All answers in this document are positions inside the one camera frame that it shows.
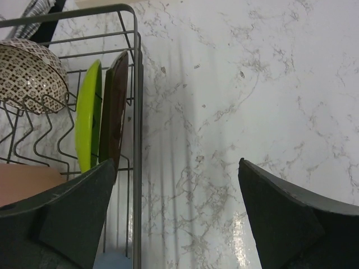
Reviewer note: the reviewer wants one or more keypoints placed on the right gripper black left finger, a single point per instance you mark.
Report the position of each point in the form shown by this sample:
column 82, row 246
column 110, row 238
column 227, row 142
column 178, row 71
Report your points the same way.
column 60, row 227

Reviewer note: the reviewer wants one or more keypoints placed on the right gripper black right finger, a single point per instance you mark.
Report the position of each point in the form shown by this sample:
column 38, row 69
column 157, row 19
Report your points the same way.
column 294, row 227

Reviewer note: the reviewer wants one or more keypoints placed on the pink plastic cup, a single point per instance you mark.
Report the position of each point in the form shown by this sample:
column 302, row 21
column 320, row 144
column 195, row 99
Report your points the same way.
column 19, row 182

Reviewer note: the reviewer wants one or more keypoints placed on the blue-grey cup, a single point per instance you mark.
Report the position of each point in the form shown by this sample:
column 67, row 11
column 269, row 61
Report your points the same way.
column 114, row 260

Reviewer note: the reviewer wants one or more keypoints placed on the lime green plate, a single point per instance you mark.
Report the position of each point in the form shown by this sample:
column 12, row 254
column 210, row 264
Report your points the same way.
column 88, row 118

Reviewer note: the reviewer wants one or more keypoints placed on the dark brown plate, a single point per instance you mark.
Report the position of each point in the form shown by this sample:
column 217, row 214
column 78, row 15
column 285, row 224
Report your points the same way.
column 113, row 110

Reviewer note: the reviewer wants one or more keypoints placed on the patterned ceramic bowl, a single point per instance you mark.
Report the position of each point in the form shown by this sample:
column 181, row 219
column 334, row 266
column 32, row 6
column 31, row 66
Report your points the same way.
column 32, row 76

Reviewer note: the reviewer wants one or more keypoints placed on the black clipboard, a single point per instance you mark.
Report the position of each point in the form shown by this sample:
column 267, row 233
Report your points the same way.
column 46, row 30

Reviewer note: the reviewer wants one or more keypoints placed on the striped grey cloth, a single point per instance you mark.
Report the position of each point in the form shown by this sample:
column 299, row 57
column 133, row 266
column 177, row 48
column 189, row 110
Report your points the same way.
column 21, row 19

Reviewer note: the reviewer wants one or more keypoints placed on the grey wire dish rack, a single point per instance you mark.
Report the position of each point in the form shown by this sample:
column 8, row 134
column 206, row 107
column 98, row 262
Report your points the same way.
column 48, row 139

